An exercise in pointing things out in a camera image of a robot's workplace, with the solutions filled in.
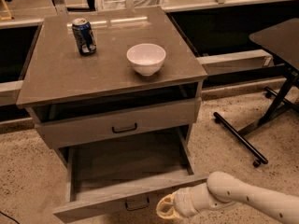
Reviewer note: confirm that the black rolling side table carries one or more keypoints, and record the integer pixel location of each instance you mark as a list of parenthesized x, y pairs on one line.
[(282, 41)]

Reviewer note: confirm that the grey railing beam right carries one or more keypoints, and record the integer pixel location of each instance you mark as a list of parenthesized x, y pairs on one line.
[(236, 62)]

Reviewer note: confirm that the grey drawer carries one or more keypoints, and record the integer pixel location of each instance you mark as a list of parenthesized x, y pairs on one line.
[(125, 174), (72, 132)]

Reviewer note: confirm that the grey railing beam left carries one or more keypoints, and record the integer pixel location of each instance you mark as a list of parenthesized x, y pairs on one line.
[(9, 92)]

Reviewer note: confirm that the grey railing beam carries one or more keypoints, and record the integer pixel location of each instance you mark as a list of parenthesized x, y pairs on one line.
[(236, 62), (9, 92)]

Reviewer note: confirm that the blue soda can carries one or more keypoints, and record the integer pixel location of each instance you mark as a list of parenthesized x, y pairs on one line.
[(83, 34)]

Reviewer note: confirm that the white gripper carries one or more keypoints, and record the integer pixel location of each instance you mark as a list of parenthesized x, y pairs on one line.
[(181, 202)]

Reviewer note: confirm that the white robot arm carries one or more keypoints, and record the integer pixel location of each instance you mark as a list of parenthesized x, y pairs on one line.
[(221, 191)]

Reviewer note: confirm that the clear wire basket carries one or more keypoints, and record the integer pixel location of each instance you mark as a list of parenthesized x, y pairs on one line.
[(123, 4)]

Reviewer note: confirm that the white bowl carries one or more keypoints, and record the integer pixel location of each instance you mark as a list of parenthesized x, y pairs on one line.
[(146, 59)]

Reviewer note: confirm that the grey drawer cabinet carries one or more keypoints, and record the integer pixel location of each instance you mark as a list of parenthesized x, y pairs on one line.
[(62, 84)]

